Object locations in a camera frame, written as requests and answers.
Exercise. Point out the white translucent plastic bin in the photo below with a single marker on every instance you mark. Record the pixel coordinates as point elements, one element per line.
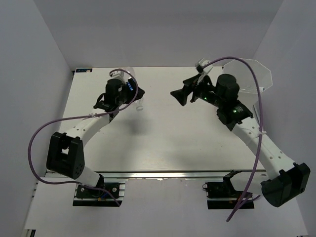
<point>247,88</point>

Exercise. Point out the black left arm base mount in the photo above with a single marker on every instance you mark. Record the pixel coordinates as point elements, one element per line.
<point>85,197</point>

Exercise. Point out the blue label sticker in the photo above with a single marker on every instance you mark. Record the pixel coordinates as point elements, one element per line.
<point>83,70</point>

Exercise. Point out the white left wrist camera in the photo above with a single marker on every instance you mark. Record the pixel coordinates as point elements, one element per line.
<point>117,74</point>

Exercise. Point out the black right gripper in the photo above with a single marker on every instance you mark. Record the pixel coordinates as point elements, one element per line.
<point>181,95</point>

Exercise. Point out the aluminium table frame rail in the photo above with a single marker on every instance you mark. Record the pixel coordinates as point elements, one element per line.
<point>164,174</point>

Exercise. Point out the water bottle with blue label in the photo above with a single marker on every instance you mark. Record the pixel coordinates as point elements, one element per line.
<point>131,90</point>

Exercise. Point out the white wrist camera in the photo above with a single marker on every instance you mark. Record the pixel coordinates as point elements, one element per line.
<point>203,67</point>
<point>117,74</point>

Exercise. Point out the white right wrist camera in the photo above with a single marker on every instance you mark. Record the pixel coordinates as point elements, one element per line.
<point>203,67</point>

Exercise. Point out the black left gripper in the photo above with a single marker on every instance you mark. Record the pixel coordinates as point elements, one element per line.
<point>123,86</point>

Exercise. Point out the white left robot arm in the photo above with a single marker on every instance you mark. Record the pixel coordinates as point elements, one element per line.
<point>66,150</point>

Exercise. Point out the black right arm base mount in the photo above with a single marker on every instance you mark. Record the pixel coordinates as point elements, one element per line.
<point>224,189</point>

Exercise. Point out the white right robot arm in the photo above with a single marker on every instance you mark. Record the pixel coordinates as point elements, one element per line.
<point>286,178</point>

